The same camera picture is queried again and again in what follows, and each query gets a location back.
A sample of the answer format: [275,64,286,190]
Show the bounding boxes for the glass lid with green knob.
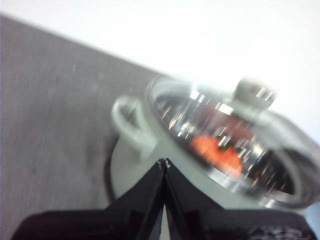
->
[144,76,317,208]

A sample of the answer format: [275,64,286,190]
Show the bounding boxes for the pale green electric steamer pot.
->
[104,95,313,218]

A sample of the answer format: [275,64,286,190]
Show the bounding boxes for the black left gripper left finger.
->
[11,158,166,240]

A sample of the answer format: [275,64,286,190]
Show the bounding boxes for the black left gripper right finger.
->
[163,159,315,240]

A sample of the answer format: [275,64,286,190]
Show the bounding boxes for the orange pumpkin with green stem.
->
[189,134,243,176]

